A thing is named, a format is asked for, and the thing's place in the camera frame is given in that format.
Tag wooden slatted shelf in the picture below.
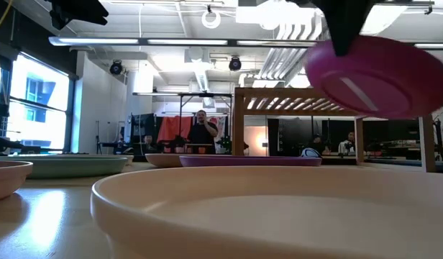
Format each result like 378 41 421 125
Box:
232 87 437 173

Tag white ceiling pipes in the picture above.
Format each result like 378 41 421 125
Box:
259 12 325 88

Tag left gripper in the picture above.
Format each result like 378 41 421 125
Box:
45 0 109 31

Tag black metal rack frame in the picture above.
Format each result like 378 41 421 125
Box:
132 91 234 154

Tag beige grey plate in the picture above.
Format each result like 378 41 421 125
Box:
145 153 185 168

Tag rectangular ceiling light panel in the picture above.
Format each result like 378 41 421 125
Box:
360 3 411 36

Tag long ceiling light bar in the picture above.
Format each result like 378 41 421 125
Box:
414 42 443 50
47 35 318 47

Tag large window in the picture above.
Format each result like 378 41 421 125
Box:
0 52 76 154

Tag white and blue ball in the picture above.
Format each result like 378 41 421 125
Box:
300 147 322 158

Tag peach plate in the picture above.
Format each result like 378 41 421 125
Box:
90 165 443 259

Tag orange cloth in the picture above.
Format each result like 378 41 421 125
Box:
156 115 193 143

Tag pale teal plate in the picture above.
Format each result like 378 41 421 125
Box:
0 154 129 180

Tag seated person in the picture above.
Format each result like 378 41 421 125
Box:
307 133 326 156
142 133 156 152
338 131 356 155

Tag purple plate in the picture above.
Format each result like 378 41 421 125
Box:
303 35 443 119

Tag white cable ring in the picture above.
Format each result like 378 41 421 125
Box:
201 9 222 29

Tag brown plate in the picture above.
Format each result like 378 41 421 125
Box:
0 160 34 203

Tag pink plate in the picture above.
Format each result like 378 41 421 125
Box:
178 155 323 168

